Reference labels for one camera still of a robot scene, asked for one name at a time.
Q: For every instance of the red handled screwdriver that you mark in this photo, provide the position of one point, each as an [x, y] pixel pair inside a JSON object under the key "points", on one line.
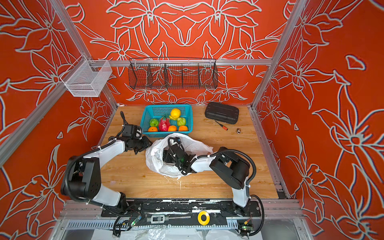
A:
{"points": [[222, 126]]}

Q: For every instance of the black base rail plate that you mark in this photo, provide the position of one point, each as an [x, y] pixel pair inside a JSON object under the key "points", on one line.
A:
{"points": [[222, 207]]}

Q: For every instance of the orange fruit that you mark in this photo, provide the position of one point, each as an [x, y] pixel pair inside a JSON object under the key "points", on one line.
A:
{"points": [[153, 129], [172, 128], [183, 129]]}

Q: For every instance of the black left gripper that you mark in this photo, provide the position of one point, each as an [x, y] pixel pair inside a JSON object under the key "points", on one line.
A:
{"points": [[146, 144]]}

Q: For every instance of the yellow tape roll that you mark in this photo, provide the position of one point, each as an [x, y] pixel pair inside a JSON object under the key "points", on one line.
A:
{"points": [[204, 218]]}

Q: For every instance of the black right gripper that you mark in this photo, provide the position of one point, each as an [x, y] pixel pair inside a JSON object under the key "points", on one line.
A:
{"points": [[167, 155]]}

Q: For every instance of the black plastic tool case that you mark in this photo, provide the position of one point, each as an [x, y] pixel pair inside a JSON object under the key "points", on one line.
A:
{"points": [[221, 112]]}

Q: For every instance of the teal plastic basket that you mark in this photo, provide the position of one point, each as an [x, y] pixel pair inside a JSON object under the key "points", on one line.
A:
{"points": [[157, 111]]}

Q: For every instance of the white wire wall basket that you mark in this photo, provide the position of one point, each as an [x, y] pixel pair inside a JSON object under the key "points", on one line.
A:
{"points": [[85, 78]]}

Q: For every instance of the white plastic bag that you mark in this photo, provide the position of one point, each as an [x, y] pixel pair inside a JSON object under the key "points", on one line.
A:
{"points": [[154, 155]]}

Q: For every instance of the red dragon fruit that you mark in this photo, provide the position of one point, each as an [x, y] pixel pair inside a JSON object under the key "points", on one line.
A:
{"points": [[164, 123]]}

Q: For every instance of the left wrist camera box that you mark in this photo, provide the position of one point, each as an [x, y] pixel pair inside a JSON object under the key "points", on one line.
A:
{"points": [[132, 131]]}

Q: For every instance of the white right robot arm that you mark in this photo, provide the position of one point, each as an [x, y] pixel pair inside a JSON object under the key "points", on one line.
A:
{"points": [[232, 166]]}

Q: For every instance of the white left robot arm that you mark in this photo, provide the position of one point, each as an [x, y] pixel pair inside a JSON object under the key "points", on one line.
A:
{"points": [[82, 181]]}

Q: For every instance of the black wire wall basket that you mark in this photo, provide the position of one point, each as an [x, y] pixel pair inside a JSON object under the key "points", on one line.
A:
{"points": [[173, 74]]}

